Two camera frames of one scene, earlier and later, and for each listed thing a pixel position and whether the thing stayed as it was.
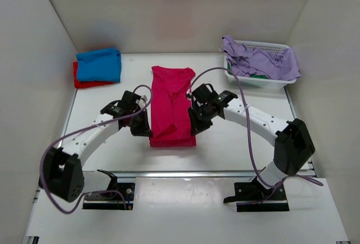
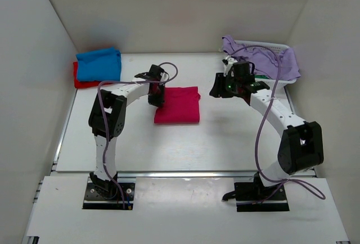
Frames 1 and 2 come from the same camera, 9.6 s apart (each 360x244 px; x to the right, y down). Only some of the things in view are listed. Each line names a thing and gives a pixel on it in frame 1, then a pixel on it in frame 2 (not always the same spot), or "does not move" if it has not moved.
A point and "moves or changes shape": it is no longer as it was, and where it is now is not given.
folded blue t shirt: (99, 65) does not move
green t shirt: (252, 76) does not move
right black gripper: (196, 126) -> (218, 90)
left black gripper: (144, 129) -> (157, 102)
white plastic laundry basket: (250, 81) does not move
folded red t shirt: (81, 84) does not move
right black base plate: (253, 197) does not move
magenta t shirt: (171, 115) moves or changes shape
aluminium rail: (184, 174) does not move
